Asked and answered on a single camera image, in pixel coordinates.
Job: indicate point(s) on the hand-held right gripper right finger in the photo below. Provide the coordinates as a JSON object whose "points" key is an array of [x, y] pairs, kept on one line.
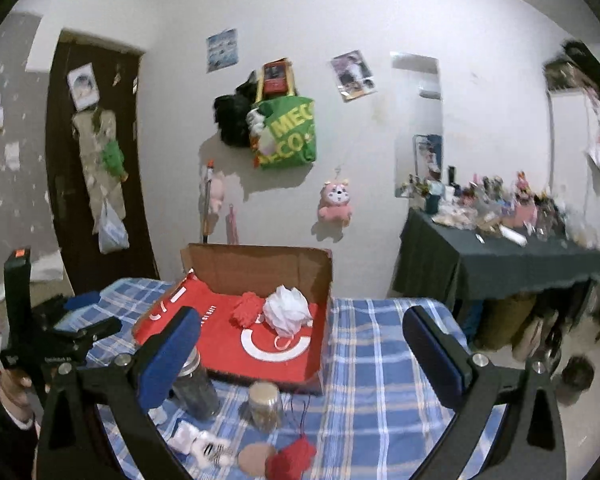
{"points": [[432, 355]]}

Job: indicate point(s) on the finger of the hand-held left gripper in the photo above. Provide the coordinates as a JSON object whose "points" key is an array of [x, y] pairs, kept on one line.
{"points": [[100, 330], [82, 302]]}

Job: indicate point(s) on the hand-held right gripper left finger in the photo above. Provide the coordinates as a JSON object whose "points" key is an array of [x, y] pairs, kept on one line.
{"points": [[172, 360]]}

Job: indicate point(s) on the white plush toy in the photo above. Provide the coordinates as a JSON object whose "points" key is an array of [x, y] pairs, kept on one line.
{"points": [[215, 452]]}

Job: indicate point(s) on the brown cardboard box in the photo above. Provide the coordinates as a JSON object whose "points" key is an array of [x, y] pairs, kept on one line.
{"points": [[260, 265]]}

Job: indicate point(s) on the beige round puff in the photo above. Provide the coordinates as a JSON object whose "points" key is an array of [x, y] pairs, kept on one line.
{"points": [[255, 460]]}

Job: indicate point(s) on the red knitted pouch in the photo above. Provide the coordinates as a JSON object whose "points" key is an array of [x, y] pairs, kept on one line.
{"points": [[292, 460]]}

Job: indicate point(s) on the person's left forearm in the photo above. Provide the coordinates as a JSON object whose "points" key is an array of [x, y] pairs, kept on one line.
{"points": [[0, 440]]}

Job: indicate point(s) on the person's left hand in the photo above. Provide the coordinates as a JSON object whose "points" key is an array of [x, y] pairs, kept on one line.
{"points": [[12, 382]]}

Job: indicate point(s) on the large glass jar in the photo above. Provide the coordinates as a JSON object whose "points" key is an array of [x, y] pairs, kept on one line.
{"points": [[197, 390]]}

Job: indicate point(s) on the red paper bag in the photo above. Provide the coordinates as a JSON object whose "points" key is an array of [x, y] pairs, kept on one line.
{"points": [[220, 330]]}

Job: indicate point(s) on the blue plaid blanket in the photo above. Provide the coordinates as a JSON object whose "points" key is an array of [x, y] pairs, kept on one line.
{"points": [[370, 360]]}

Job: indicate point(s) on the clear plastic bag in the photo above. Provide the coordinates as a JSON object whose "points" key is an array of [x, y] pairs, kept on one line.
{"points": [[111, 232]]}

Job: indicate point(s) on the bags under table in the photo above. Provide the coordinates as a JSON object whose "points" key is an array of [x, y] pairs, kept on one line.
{"points": [[505, 320]]}

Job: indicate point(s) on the red foam net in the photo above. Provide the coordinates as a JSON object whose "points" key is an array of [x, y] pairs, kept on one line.
{"points": [[245, 310]]}

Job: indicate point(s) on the small glass jar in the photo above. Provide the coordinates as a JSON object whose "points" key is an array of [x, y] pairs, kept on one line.
{"points": [[265, 405]]}

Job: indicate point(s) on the table with green cloth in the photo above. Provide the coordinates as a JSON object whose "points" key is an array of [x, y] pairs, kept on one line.
{"points": [[505, 265]]}

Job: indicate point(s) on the white foam net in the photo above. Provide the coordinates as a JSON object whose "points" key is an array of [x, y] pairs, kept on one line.
{"points": [[285, 310]]}

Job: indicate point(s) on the dark wooden door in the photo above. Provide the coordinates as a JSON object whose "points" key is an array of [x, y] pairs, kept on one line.
{"points": [[65, 160]]}

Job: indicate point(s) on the dark round basket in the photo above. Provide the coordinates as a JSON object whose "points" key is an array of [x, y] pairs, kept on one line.
{"points": [[575, 377]]}

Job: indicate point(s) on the white tube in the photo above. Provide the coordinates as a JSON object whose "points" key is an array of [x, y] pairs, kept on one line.
{"points": [[512, 234]]}

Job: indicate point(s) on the pink tassel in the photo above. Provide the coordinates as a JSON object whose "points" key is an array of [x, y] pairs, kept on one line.
{"points": [[232, 225]]}

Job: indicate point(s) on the green plush toy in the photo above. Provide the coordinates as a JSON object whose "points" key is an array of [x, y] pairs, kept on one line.
{"points": [[112, 157]]}

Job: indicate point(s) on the row of small figurines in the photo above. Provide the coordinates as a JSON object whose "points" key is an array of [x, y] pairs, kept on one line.
{"points": [[485, 200]]}

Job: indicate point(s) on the beige hanging cloth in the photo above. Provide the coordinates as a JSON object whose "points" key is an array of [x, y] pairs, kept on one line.
{"points": [[92, 135]]}

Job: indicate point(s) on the pink toy on stick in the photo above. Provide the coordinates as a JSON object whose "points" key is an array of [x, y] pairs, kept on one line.
{"points": [[215, 192]]}

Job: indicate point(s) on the pink plush toy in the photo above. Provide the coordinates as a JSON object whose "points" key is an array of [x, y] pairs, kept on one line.
{"points": [[335, 202]]}

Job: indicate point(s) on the door poster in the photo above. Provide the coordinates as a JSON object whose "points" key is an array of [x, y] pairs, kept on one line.
{"points": [[82, 85]]}

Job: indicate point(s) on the black fuzzy plush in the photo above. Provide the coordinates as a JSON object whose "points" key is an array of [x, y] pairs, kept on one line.
{"points": [[232, 120]]}

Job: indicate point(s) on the green tote bag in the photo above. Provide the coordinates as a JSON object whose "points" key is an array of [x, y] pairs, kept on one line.
{"points": [[287, 135]]}

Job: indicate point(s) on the red box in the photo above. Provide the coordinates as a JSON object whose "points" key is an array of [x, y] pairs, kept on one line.
{"points": [[277, 77]]}

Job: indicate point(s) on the wall mirror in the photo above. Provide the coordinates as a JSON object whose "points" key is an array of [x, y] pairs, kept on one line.
{"points": [[417, 115]]}

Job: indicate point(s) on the blue wall poster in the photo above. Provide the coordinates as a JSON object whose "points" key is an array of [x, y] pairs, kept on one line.
{"points": [[222, 50]]}

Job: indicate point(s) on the photo wall poster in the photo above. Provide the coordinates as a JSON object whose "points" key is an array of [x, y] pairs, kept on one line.
{"points": [[352, 75]]}

